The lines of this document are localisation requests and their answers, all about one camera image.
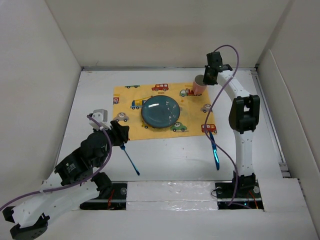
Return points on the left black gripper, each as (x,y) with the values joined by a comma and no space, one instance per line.
(120,132)

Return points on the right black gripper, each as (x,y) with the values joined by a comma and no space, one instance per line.
(206,80)

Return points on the yellow car print cloth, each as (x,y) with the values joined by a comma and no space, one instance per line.
(129,99)

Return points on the teal ceramic plate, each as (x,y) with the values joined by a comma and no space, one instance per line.
(160,111)

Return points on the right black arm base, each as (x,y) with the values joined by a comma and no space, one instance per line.
(244,199)

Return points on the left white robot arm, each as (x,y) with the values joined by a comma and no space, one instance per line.
(32,217)

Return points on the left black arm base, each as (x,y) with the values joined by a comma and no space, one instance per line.
(112,195)

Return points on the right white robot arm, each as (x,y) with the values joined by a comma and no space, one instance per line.
(243,117)

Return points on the blue metal fork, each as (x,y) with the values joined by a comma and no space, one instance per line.
(123,147)

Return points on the blue metal knife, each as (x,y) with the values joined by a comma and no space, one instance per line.
(215,153)

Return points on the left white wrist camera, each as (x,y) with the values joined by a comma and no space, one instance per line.
(100,116)

